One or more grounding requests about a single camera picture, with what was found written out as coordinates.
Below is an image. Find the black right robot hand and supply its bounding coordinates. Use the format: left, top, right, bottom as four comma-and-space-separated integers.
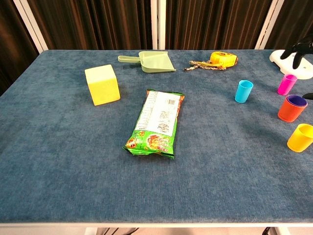
280, 33, 313, 99

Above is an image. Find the pink plastic cup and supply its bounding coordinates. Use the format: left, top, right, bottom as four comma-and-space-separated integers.
277, 74, 298, 96

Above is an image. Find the dark purple plastic cup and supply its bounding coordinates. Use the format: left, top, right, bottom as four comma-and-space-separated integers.
286, 94, 308, 108

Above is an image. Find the light blue plastic cup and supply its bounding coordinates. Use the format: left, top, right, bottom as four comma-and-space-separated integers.
234, 80, 254, 104

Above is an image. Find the yellow plastic cup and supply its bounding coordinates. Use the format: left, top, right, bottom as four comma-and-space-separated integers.
287, 123, 313, 153

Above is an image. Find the large orange plastic cup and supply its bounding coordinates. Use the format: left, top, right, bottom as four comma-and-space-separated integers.
277, 94, 308, 123

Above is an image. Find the dark brown curtain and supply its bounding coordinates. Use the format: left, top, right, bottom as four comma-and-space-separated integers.
26, 0, 154, 50
0, 0, 40, 96
265, 0, 313, 50
165, 0, 273, 50

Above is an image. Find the yellow tape measure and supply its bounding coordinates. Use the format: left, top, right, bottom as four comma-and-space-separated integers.
209, 51, 239, 68

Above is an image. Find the light green plastic dustpan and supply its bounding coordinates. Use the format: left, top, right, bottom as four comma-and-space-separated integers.
117, 50, 177, 74

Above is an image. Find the green snack bag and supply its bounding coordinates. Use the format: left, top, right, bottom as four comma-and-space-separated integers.
122, 89, 186, 160

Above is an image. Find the yellow cube box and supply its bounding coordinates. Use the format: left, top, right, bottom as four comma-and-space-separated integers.
84, 64, 121, 106

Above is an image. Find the blue fabric tablecloth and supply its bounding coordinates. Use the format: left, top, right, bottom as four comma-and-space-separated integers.
0, 49, 313, 224

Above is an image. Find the white frame post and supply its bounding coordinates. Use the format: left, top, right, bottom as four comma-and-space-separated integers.
254, 0, 286, 50
13, 0, 49, 53
150, 0, 167, 50

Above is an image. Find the braided rope strap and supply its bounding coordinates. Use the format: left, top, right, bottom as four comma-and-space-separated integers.
183, 60, 227, 72

